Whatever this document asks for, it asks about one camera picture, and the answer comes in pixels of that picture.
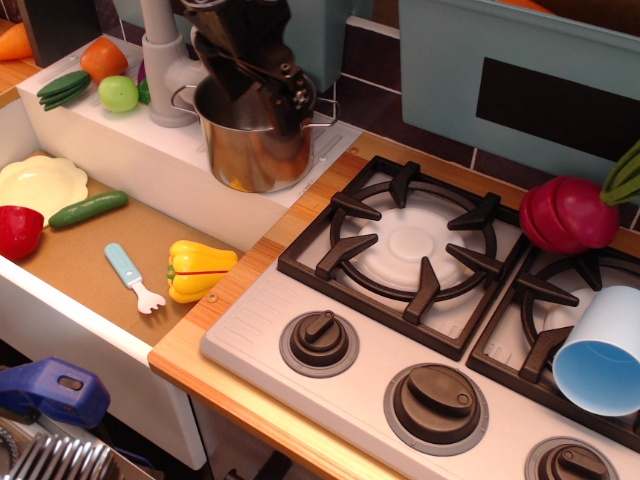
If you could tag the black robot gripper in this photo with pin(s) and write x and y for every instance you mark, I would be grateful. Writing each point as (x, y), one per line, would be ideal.
(232, 38)

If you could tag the stainless steel pot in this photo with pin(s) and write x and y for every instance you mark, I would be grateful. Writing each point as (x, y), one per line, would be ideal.
(246, 152)

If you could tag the small left stove knob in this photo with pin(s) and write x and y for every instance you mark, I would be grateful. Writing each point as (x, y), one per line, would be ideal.
(319, 344)

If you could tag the grey toy stove top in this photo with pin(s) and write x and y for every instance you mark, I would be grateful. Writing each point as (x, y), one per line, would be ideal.
(245, 340)

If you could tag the large middle stove knob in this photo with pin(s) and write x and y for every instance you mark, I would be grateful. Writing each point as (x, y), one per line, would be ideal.
(436, 409)

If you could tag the right stove knob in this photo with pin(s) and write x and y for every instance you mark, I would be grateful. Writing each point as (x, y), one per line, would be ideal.
(568, 458)

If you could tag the grey toy faucet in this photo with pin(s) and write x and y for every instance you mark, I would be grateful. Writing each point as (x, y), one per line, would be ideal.
(169, 67)

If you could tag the purple toy eggplant piece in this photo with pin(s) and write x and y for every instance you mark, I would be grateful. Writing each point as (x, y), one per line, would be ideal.
(142, 85)

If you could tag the green toy apple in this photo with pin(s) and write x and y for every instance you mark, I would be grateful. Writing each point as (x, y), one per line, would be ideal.
(118, 94)

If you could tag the orange toy vegetable piece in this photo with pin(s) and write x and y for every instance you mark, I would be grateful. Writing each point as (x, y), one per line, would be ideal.
(103, 59)

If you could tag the green toy cucumber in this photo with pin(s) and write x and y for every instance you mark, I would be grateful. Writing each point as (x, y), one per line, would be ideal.
(88, 208)

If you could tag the yellow toy bell pepper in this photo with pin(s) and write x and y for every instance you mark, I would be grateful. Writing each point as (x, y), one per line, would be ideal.
(195, 268)

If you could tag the white toy sink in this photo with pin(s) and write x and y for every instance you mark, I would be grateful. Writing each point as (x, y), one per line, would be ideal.
(66, 300)

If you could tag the cream scalloped toy plate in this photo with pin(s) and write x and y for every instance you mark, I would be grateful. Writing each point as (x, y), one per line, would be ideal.
(43, 184)

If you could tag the left black burner grate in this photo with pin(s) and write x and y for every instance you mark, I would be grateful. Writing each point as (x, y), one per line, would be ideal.
(420, 256)

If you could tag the black burner grate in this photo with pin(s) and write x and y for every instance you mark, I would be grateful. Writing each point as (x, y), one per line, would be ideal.
(546, 295)
(420, 256)

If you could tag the orange toy carrot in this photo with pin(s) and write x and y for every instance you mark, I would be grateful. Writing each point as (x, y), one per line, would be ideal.
(15, 44)

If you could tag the teal toy microwave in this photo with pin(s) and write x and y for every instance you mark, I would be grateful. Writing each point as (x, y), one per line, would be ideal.
(544, 91)

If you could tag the red toy pepper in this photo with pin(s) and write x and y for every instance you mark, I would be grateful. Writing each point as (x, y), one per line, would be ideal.
(21, 229)

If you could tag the red toy radish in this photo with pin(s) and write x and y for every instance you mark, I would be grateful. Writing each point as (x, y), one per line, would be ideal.
(570, 215)

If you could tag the blue clamp tool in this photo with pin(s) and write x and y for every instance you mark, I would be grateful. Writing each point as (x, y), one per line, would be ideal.
(56, 389)

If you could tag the right black burner grate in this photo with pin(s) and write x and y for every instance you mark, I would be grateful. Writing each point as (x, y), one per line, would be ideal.
(546, 295)

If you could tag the light blue plastic cup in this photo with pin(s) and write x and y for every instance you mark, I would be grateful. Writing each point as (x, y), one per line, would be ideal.
(597, 367)

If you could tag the blue handled toy fork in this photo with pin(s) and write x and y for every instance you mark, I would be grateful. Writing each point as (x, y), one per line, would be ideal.
(147, 301)

